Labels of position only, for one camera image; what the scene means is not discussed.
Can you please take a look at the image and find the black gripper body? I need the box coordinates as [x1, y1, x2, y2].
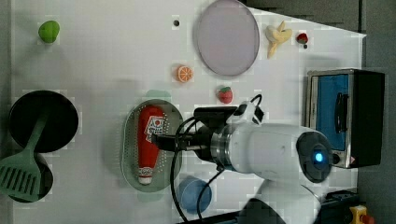
[177, 106, 236, 162]

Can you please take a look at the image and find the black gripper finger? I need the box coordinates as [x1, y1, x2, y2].
[151, 134, 176, 151]

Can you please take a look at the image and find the red ketchup bottle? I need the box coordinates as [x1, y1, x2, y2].
[137, 105, 164, 185]

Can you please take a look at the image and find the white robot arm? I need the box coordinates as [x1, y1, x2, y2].
[153, 105, 332, 224]

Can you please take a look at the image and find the green oval strainer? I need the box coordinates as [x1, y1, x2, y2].
[120, 99, 183, 192]

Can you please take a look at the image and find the blue cup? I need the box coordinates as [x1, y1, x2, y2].
[177, 176, 212, 215]

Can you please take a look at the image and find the orange slice toy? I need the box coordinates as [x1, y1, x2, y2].
[177, 65, 193, 83]

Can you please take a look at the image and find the grey round plate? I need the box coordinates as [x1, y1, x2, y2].
[196, 0, 260, 76]

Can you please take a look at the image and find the peeled toy banana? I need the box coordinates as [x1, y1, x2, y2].
[264, 21, 292, 59]

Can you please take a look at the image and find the black round pan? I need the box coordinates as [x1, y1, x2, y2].
[8, 91, 78, 153]

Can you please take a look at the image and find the small red strawberry toy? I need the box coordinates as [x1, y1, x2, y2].
[296, 33, 308, 44]

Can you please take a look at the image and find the black toaster oven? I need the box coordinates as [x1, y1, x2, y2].
[305, 69, 385, 169]

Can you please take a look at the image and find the green slotted spatula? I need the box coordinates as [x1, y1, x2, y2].
[0, 112, 49, 202]

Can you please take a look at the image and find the green toy pear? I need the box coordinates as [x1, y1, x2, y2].
[38, 21, 60, 44]

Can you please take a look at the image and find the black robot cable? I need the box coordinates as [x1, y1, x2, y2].
[169, 117, 225, 224]

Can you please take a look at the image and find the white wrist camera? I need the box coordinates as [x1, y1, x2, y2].
[226, 94, 264, 125]

